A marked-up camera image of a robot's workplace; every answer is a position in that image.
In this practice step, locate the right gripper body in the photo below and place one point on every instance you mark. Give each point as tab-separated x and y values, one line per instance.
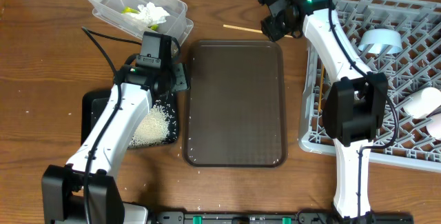
285	27

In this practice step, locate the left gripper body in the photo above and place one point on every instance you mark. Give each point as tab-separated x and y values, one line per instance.
173	80

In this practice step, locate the white tissue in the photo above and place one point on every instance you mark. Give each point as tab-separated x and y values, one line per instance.
159	14

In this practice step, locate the brown serving tray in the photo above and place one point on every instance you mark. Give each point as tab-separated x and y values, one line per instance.
235	107

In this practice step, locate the clear plastic bin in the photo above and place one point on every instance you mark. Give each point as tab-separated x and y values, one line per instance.
176	24

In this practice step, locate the yellow green snack wrapper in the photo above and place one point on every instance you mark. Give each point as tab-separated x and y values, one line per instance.
141	18

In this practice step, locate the wooden chopstick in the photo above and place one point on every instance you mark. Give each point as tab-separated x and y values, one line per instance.
322	76
243	29

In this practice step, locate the light blue rice bowl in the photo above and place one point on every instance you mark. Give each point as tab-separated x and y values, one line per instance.
378	40

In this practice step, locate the white cup green inside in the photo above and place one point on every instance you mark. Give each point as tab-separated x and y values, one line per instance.
423	102

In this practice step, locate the white cup pink inside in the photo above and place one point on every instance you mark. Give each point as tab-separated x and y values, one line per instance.
434	127

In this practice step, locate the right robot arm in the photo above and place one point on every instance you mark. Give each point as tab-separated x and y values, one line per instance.
354	109

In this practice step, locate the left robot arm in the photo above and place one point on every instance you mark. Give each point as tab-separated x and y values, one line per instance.
84	189

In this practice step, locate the grey dishwasher rack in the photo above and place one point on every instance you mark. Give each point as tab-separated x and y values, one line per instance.
415	68

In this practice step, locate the spilled white rice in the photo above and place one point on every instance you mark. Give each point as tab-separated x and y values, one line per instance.
160	125

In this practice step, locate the black plastic bin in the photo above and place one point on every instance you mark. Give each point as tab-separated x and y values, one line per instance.
93	105

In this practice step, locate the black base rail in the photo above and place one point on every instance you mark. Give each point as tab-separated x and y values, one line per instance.
300	217

